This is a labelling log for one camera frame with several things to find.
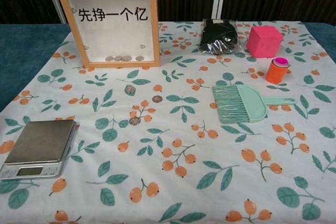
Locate black gloves in plastic bag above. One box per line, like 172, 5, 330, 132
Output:
198, 18, 239, 56

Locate wooden frame money box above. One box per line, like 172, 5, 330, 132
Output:
54, 0, 161, 69

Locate floral tablecloth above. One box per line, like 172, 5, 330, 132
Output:
0, 20, 336, 224

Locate pink foam cube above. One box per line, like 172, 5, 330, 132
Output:
246, 26, 285, 59

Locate mint green brush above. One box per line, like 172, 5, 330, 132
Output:
212, 84, 250, 124

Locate magenta nested cup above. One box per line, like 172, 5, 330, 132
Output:
272, 57, 289, 68

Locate silver digital scale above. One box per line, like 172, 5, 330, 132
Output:
0, 119, 80, 181

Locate orange cup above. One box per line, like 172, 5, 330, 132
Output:
266, 57, 289, 84

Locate mint green dustpan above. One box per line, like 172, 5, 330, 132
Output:
236, 84, 297, 124

